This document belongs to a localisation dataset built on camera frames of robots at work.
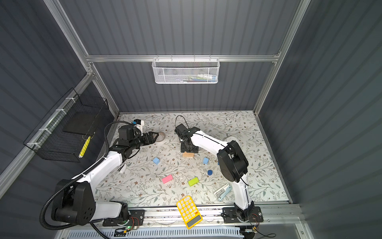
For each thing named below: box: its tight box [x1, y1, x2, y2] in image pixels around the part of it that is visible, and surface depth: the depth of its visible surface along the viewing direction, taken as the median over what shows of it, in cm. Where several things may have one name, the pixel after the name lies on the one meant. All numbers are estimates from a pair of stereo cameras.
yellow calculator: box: [176, 195, 203, 230], surface depth 75 cm
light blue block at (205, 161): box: [202, 157, 209, 165], surface depth 94 cm
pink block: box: [162, 174, 174, 184], surface depth 88 cm
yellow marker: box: [78, 135, 92, 159], surface depth 69 cm
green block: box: [188, 176, 200, 187], surface depth 86 cm
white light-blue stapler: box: [213, 183, 232, 202], surface depth 82 cm
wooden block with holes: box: [182, 151, 194, 158], surface depth 98 cm
